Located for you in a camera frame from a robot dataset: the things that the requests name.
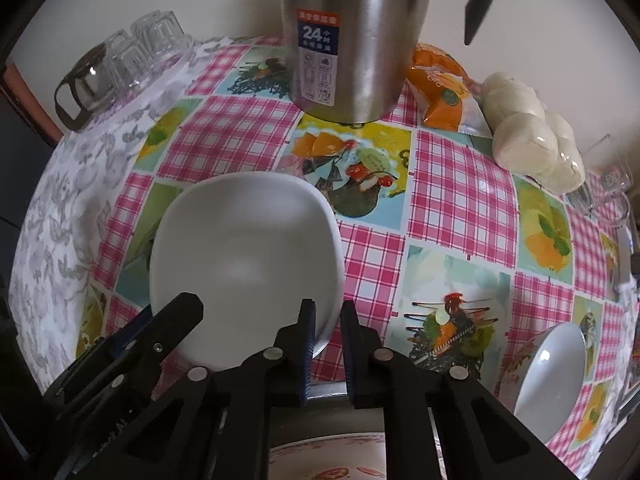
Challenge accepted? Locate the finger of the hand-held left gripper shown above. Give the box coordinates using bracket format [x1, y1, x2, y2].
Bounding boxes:
[42, 304, 153, 401]
[100, 292, 206, 401]

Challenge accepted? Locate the stainless steel thermos jug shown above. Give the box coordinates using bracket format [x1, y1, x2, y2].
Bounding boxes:
[279, 0, 502, 126]

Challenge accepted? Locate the floral rimmed ceramic plate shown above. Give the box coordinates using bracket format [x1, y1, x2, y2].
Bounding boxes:
[267, 432, 447, 480]

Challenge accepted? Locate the grey floral cloth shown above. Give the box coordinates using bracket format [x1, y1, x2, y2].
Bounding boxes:
[10, 35, 261, 392]

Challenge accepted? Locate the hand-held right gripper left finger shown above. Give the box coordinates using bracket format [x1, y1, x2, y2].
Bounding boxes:
[115, 299, 318, 480]

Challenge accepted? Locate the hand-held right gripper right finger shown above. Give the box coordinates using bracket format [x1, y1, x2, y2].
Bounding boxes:
[341, 301, 572, 480]

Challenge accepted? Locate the bag of steamed buns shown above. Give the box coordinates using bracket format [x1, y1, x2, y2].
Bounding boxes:
[479, 70, 586, 195]

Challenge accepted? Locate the white ceramic dish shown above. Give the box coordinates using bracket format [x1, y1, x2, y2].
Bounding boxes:
[148, 171, 346, 367]

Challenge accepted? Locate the orange snack packet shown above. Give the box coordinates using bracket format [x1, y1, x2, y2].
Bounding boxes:
[405, 42, 494, 139]

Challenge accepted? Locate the clear glass mug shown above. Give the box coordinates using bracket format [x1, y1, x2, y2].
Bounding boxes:
[565, 133, 634, 222]

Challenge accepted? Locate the floral ceramic bowl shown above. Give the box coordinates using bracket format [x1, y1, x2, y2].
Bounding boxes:
[500, 322, 589, 442]

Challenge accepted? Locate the glass pitcher with black handle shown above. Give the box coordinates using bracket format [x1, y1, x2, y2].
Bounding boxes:
[53, 43, 122, 134]

